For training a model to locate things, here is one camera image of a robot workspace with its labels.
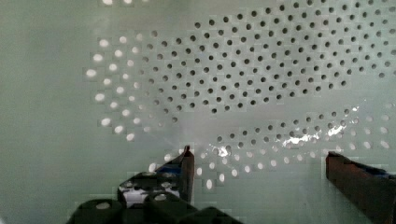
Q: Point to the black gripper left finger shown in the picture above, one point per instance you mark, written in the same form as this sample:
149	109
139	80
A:
162	196

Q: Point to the mint green plastic strainer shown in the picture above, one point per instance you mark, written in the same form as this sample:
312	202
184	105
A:
95	91

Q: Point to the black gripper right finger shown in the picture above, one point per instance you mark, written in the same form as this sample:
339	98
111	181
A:
371	190

